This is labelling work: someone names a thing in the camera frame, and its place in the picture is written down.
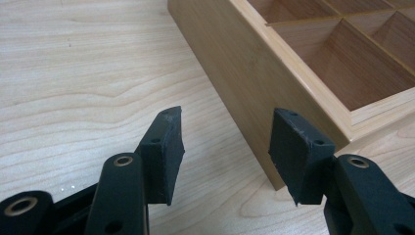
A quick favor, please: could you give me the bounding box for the wooden compartment box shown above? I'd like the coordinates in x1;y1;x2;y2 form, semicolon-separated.
167;0;415;192

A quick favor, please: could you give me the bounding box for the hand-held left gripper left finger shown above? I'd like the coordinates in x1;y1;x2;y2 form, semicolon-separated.
134;105;186;207

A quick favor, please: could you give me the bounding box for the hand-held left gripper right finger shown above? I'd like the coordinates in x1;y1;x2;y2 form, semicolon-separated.
267;108;337;208

